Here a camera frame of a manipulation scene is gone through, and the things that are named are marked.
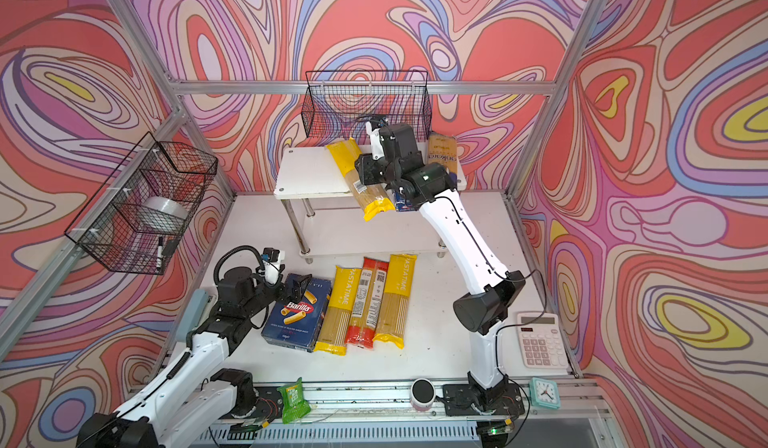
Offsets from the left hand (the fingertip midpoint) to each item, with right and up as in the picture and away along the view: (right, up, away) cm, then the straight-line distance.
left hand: (299, 270), depth 83 cm
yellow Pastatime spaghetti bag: (+10, -17, 0) cm, 20 cm away
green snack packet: (+2, -32, -11) cm, 33 cm away
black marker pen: (-31, +6, -11) cm, 33 cm away
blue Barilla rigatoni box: (+1, -14, -4) cm, 15 cm away
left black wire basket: (-36, +14, -11) cm, 40 cm away
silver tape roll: (-29, +15, -12) cm, 35 cm away
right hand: (+19, +27, -9) cm, 34 cm away
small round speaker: (+33, -28, -12) cm, 45 cm away
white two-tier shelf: (+4, +16, +22) cm, 28 cm away
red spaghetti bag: (+19, -11, +5) cm, 22 cm away
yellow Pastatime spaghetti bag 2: (+28, -10, +6) cm, 30 cm away
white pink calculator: (+68, -20, -1) cm, 71 cm away
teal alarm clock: (+64, -29, -9) cm, 71 cm away
